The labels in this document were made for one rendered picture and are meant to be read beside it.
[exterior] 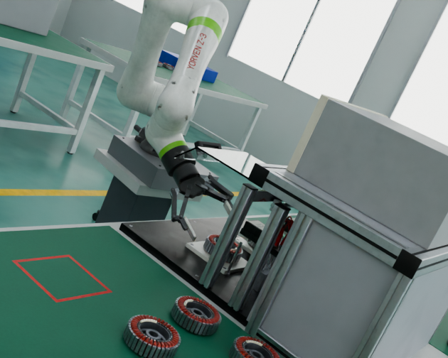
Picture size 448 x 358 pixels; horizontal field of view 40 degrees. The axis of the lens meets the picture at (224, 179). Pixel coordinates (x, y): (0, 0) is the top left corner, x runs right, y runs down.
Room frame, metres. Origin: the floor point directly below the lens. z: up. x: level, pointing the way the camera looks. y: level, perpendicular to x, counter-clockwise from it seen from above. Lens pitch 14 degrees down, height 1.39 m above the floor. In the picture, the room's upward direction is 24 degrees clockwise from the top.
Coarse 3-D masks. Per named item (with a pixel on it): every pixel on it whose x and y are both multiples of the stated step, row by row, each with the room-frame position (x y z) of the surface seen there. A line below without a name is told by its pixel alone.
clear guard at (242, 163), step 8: (184, 152) 1.57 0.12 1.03; (192, 152) 1.57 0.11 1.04; (200, 152) 1.60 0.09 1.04; (208, 152) 1.54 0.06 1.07; (216, 152) 1.58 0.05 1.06; (224, 152) 1.62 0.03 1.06; (232, 152) 1.67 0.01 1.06; (240, 152) 1.72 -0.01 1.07; (200, 160) 1.68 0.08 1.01; (208, 160) 1.71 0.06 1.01; (216, 160) 1.51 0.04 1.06; (224, 160) 1.53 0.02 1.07; (232, 160) 1.57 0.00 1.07; (240, 160) 1.62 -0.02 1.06; (248, 160) 1.66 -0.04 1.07; (256, 160) 1.71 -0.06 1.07; (232, 168) 1.49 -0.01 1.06; (240, 168) 1.52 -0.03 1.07; (248, 168) 1.56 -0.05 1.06; (248, 176) 1.47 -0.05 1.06
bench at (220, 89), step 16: (96, 48) 5.17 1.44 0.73; (112, 48) 5.44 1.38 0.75; (160, 80) 4.94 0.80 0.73; (224, 96) 5.74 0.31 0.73; (240, 96) 6.14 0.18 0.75; (64, 112) 5.28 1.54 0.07; (256, 112) 6.40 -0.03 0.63; (112, 128) 4.96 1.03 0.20; (128, 128) 4.87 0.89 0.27; (192, 144) 5.66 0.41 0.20; (224, 144) 6.51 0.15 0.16; (240, 144) 6.41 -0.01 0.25
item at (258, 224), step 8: (248, 224) 1.59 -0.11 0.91; (256, 224) 1.60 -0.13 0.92; (264, 224) 1.63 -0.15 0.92; (240, 232) 1.60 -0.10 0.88; (248, 232) 1.59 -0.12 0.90; (256, 232) 1.58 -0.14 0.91; (248, 240) 1.59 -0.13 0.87; (256, 240) 1.57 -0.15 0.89; (272, 248) 1.54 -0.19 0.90; (272, 256) 1.57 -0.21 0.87; (272, 264) 1.59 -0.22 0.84
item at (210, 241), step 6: (210, 234) 1.68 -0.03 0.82; (216, 234) 1.69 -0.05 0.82; (210, 240) 1.62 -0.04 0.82; (216, 240) 1.67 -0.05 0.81; (204, 246) 1.63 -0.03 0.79; (210, 246) 1.61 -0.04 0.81; (234, 246) 1.67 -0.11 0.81; (210, 252) 1.60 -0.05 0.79; (234, 252) 1.61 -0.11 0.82; (240, 252) 1.64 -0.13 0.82; (228, 258) 1.60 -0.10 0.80
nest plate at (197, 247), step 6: (186, 246) 1.62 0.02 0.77; (192, 246) 1.61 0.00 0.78; (198, 246) 1.63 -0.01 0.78; (198, 252) 1.60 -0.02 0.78; (204, 252) 1.61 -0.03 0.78; (204, 258) 1.59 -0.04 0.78; (240, 258) 1.69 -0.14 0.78; (228, 264) 1.60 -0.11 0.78; (234, 264) 1.62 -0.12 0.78; (240, 264) 1.64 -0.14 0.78; (222, 270) 1.55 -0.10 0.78; (234, 270) 1.59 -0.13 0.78; (240, 270) 1.62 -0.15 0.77
